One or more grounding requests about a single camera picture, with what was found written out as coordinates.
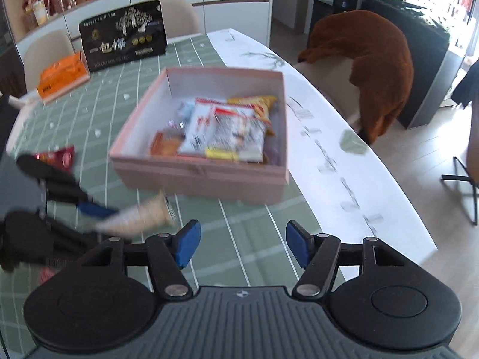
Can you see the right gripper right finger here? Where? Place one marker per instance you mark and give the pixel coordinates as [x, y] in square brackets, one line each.
[318, 256]

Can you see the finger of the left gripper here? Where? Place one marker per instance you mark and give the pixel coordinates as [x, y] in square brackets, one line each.
[75, 195]
[42, 171]

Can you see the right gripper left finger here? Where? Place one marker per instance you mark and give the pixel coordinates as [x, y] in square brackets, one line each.
[168, 254]

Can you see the white red snack bag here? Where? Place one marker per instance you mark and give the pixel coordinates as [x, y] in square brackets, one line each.
[219, 131]

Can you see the yellow panda snack bag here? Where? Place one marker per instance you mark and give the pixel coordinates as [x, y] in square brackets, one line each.
[261, 105]

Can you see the red chicken snack pouch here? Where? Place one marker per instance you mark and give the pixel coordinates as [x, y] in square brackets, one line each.
[62, 158]

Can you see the orange tissue box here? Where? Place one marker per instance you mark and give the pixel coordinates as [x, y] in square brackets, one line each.
[63, 76]

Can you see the pink open gift box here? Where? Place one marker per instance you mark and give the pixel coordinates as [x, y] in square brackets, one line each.
[168, 103]

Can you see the beige dining chair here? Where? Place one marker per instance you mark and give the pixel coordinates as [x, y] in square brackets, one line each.
[44, 52]
[180, 18]

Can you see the black plum snack bag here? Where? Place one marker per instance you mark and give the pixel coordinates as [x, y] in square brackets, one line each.
[123, 35]

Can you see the brown fuzzy chair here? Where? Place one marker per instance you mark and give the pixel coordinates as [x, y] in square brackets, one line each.
[381, 64]

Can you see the black cabinet with plants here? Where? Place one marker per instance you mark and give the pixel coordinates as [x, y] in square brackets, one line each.
[428, 45]

